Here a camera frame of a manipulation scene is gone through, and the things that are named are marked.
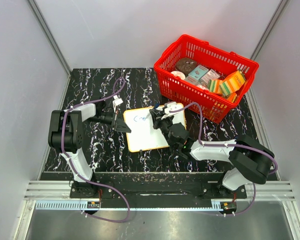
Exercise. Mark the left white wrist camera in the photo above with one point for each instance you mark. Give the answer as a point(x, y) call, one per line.
point(116, 101)

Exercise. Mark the pink white carton box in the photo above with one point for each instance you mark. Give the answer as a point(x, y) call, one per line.
point(210, 75)

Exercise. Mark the yellow framed whiteboard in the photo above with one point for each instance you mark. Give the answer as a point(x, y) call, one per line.
point(143, 137)

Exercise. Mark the blue capped whiteboard marker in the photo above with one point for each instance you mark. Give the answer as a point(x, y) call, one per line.
point(153, 112)

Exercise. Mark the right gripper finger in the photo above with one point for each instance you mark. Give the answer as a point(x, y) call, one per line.
point(159, 117)
point(157, 124)

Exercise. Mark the yellow green sponge pack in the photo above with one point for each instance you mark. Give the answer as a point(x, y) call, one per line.
point(214, 86)

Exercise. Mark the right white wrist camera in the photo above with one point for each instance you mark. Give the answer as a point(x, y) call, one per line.
point(171, 108)

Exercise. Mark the aluminium frame rail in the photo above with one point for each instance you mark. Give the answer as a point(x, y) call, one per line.
point(55, 195)

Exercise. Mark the brown chocolate muffin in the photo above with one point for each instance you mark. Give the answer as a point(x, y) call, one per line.
point(185, 65)

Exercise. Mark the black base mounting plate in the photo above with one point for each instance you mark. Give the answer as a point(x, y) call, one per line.
point(205, 185)

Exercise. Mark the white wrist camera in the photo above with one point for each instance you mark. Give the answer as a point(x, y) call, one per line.
point(116, 101)
point(171, 108)

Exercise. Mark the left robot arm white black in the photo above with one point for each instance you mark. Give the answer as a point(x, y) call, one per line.
point(66, 132)

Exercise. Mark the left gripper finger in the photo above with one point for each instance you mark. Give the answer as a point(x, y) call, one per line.
point(121, 126)
point(119, 118)

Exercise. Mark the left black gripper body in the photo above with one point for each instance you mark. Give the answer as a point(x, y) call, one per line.
point(106, 118)

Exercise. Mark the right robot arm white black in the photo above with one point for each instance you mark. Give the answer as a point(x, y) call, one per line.
point(251, 161)

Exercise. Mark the teal small carton box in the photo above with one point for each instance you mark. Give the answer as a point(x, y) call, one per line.
point(198, 72)

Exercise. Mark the red plastic shopping basket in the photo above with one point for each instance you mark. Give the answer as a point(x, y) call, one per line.
point(212, 106)

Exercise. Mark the orange sponge pack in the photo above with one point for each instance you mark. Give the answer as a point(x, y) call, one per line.
point(234, 81)

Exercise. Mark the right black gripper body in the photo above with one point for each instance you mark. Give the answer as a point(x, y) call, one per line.
point(166, 123)

